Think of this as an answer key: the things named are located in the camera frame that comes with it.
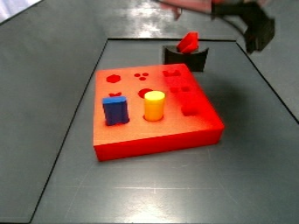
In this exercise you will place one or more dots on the red arch block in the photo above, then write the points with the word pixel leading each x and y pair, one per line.
pixel 190 42

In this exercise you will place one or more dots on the yellow cylinder peg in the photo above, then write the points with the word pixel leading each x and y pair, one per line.
pixel 154 106

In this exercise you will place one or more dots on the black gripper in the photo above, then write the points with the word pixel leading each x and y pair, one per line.
pixel 261 24

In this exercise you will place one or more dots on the black curved fixture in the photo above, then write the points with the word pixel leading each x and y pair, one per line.
pixel 194 60

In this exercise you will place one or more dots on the red shape sorter block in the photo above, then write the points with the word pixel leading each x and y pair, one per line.
pixel 192 123

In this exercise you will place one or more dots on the blue star peg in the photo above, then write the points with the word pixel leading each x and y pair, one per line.
pixel 116 110

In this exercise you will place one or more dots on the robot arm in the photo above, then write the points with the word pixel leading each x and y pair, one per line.
pixel 202 6

